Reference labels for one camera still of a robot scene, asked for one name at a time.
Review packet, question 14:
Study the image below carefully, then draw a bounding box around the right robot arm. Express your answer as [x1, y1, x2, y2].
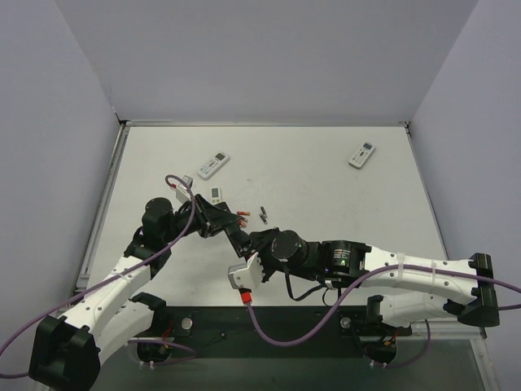
[247, 228, 500, 327]

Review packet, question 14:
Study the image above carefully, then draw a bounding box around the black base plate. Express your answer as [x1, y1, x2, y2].
[138, 305, 392, 362]

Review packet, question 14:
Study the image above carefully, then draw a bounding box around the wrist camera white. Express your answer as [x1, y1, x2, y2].
[227, 252, 265, 290]
[169, 175, 193, 204]

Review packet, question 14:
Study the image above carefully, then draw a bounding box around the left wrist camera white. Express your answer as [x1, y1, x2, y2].
[169, 175, 193, 204]

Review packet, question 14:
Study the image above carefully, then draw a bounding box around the white remote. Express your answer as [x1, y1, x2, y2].
[348, 142, 375, 169]
[197, 152, 230, 180]
[211, 187, 223, 204]

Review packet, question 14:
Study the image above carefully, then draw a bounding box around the aluminium front rail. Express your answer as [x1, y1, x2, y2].
[391, 320, 488, 340]

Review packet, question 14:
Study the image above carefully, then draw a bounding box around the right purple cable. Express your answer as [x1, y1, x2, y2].
[242, 264, 521, 370]

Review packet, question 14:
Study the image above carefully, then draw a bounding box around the black remote control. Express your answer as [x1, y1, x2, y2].
[225, 225, 252, 257]

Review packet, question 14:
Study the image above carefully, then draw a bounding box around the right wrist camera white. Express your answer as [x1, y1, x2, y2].
[227, 252, 265, 290]

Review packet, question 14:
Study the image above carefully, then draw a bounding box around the black battery pair right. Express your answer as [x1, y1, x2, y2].
[260, 206, 268, 224]

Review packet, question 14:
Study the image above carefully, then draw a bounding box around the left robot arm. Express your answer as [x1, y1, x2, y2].
[28, 195, 250, 390]

